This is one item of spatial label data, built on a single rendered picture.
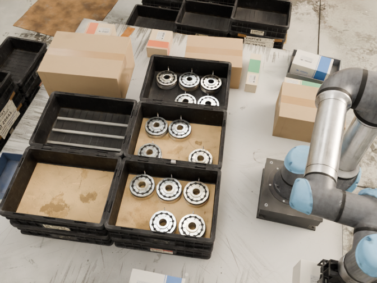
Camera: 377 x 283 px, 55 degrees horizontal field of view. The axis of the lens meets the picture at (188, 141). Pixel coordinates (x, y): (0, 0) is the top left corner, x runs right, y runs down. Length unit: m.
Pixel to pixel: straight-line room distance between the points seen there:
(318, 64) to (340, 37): 1.56
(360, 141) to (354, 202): 0.41
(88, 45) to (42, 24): 1.78
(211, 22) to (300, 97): 1.32
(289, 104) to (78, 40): 1.12
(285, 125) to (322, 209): 0.94
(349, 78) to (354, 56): 2.41
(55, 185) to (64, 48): 0.76
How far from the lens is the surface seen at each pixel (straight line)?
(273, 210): 1.52
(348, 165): 1.34
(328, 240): 1.65
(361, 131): 1.21
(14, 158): 1.86
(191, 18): 2.95
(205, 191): 1.45
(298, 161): 1.38
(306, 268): 1.11
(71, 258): 1.59
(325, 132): 0.96
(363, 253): 0.82
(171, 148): 1.58
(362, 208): 0.87
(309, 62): 2.09
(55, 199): 1.56
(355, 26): 3.82
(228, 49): 1.97
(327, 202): 0.86
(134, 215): 1.45
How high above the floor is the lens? 2.16
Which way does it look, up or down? 56 degrees down
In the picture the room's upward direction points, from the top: 1 degrees clockwise
